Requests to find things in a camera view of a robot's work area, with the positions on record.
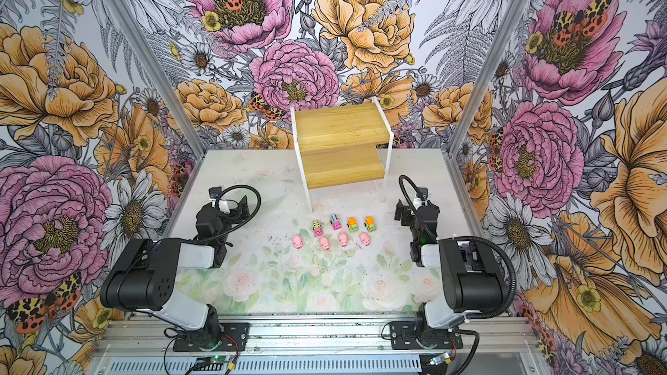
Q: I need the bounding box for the orange car green base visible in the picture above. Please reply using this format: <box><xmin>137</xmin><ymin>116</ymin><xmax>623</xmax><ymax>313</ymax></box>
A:
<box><xmin>347</xmin><ymin>217</ymin><xmax>359</xmax><ymax>233</ymax></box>
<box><xmin>364</xmin><ymin>216</ymin><xmax>376</xmax><ymax>232</ymax></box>

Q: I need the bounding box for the pink pig toy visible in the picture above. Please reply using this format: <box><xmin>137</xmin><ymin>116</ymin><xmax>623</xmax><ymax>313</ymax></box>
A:
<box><xmin>320</xmin><ymin>236</ymin><xmax>331</xmax><ymax>251</ymax></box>
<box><xmin>292</xmin><ymin>235</ymin><xmax>303</xmax><ymax>250</ymax></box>
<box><xmin>359</xmin><ymin>233</ymin><xmax>371</xmax><ymax>247</ymax></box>
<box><xmin>339</xmin><ymin>232</ymin><xmax>349</xmax><ymax>248</ymax></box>

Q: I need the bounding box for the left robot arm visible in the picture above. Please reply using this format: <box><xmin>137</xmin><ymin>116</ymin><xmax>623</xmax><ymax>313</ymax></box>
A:
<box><xmin>99</xmin><ymin>184</ymin><xmax>262</xmax><ymax>351</ymax></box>

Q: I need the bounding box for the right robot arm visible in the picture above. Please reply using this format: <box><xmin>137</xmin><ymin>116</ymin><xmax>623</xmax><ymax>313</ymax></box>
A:
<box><xmin>391</xmin><ymin>187</ymin><xmax>518</xmax><ymax>349</ymax></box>

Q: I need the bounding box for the two-tier bamboo shelf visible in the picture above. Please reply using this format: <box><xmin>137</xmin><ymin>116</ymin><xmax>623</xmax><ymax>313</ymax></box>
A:
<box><xmin>290</xmin><ymin>97</ymin><xmax>394</xmax><ymax>212</ymax></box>

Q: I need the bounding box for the pink car blue roof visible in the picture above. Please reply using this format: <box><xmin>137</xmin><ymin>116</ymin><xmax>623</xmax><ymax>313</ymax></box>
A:
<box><xmin>330</xmin><ymin>215</ymin><xmax>342</xmax><ymax>230</ymax></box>

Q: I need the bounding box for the pink car green roof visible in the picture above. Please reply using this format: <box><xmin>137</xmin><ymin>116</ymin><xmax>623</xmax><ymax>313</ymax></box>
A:
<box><xmin>312</xmin><ymin>220</ymin><xmax>324</xmax><ymax>238</ymax></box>

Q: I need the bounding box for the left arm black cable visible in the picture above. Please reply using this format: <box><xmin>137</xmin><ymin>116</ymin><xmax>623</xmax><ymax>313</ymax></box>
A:
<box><xmin>192</xmin><ymin>183</ymin><xmax>262</xmax><ymax>246</ymax></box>

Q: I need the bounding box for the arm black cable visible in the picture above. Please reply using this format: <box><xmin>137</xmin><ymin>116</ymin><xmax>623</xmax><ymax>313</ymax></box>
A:
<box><xmin>398</xmin><ymin>174</ymin><xmax>518</xmax><ymax>319</ymax></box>
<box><xmin>192</xmin><ymin>183</ymin><xmax>262</xmax><ymax>246</ymax></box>

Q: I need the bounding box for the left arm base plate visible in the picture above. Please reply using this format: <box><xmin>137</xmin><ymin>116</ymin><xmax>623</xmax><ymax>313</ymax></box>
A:
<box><xmin>173</xmin><ymin>322</ymin><xmax>250</xmax><ymax>352</ymax></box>

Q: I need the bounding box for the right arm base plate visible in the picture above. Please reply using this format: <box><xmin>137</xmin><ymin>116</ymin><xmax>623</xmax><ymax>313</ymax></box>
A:
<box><xmin>382</xmin><ymin>321</ymin><xmax>463</xmax><ymax>351</ymax></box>

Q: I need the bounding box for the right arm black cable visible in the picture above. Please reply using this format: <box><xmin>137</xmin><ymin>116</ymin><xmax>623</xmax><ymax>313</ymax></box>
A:
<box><xmin>398</xmin><ymin>174</ymin><xmax>518</xmax><ymax>319</ymax></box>

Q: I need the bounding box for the aluminium front rail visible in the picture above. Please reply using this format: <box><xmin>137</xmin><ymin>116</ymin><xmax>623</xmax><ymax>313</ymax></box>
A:
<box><xmin>89</xmin><ymin>312</ymin><xmax>550</xmax><ymax>374</ymax></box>

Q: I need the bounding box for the right aluminium corner post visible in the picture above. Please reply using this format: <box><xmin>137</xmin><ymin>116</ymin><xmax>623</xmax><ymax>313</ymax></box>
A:
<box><xmin>447</xmin><ymin>0</ymin><xmax>531</xmax><ymax>158</ymax></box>

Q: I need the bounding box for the aluminium corner post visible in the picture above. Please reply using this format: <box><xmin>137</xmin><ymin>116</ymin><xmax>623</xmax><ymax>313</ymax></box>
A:
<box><xmin>102</xmin><ymin>0</ymin><xmax>206</xmax><ymax>161</ymax></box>
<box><xmin>447</xmin><ymin>0</ymin><xmax>531</xmax><ymax>158</ymax></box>

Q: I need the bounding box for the left aluminium corner post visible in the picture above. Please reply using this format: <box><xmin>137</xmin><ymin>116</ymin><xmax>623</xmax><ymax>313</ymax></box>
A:
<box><xmin>102</xmin><ymin>0</ymin><xmax>206</xmax><ymax>161</ymax></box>

